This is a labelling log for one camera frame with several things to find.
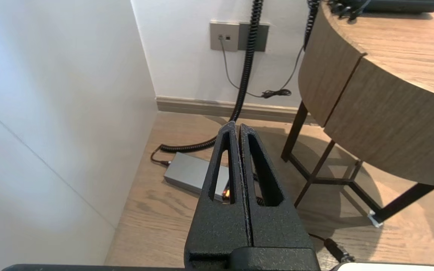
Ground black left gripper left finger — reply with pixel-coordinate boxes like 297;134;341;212
184;120;253;265

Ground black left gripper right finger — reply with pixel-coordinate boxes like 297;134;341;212
229;123;320;271

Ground white robot base chassis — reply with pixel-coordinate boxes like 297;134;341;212
330;262;434;271

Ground grey power adapter box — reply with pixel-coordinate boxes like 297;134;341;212
164;152;231;204

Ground grey skirting board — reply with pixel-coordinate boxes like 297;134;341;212
156;96;317;125

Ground thin grey phone line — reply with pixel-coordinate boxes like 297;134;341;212
219;36;304;99

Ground black white desk telephone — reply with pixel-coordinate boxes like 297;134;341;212
338;0;434;14

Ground thick black floor cable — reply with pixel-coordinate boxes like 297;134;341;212
150;135;217;166

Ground black plug with coiled cable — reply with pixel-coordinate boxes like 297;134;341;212
229;0;264;123

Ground small grey wall outlet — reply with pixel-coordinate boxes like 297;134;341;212
209;21;270;52

